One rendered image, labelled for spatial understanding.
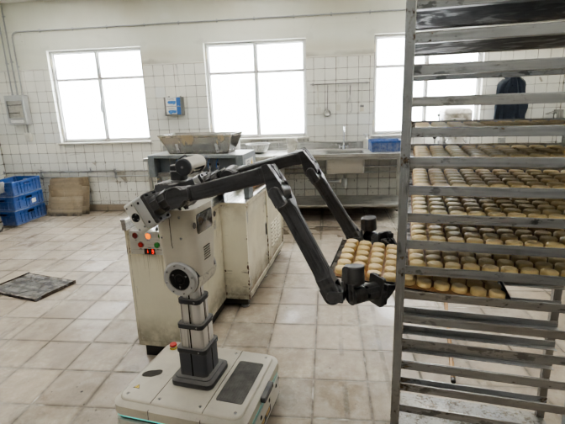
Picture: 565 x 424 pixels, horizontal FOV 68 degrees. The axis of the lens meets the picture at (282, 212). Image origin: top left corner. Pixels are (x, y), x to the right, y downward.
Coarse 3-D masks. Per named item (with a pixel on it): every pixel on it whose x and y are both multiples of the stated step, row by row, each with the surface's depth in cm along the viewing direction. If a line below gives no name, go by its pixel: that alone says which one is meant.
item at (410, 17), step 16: (416, 0) 116; (400, 144) 127; (400, 160) 127; (400, 176) 129; (400, 192) 130; (400, 208) 131; (400, 224) 132; (400, 240) 134; (400, 256) 135; (400, 272) 136; (400, 288) 138; (400, 304) 139; (400, 320) 140; (400, 336) 142; (400, 352) 143; (400, 368) 145
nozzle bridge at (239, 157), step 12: (156, 156) 300; (168, 156) 299; (180, 156) 297; (216, 156) 291; (228, 156) 290; (240, 156) 288; (252, 156) 312; (156, 168) 306; (168, 168) 310; (216, 168) 303; (252, 192) 314
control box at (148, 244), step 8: (136, 232) 236; (144, 232) 235; (152, 232) 234; (136, 240) 238; (144, 240) 237; (152, 240) 236; (136, 248) 239; (144, 248) 238; (152, 248) 237; (160, 248) 236
